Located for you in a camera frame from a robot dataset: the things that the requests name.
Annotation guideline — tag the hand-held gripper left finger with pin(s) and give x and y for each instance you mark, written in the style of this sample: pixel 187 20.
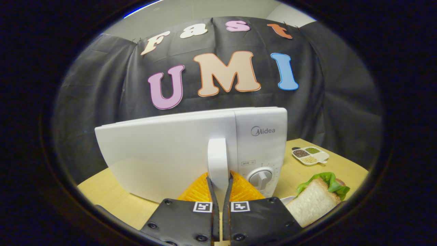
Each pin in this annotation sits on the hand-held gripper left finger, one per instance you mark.
pixel 214 218

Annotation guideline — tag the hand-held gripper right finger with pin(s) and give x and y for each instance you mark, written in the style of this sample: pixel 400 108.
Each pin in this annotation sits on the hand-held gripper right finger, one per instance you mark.
pixel 226 218

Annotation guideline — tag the white microwave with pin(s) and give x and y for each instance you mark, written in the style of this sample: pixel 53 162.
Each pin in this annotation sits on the white microwave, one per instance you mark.
pixel 164 153

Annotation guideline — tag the lettuce sandwich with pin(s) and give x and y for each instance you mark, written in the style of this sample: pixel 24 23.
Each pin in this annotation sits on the lettuce sandwich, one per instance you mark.
pixel 312 203

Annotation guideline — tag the white rectangular tray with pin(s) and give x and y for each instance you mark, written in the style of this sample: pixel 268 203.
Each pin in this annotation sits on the white rectangular tray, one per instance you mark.
pixel 287 200

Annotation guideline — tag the white compartment dish with grains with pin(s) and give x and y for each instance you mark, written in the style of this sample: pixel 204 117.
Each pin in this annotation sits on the white compartment dish with grains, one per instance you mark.
pixel 322 156

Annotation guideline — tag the black backdrop cloth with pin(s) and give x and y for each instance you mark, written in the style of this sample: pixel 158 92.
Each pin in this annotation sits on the black backdrop cloth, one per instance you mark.
pixel 102 95

